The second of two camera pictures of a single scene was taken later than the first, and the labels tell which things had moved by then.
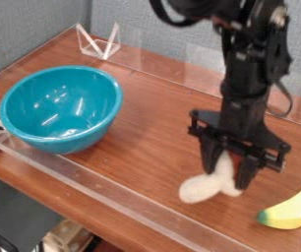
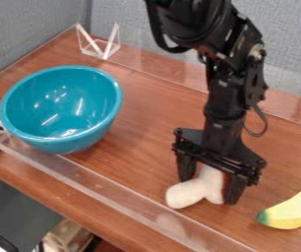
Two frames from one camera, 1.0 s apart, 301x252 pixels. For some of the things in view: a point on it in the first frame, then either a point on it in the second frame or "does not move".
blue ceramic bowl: [59, 108] does not move
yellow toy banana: [294, 212] does not move
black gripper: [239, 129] to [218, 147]
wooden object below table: [67, 237] does not move
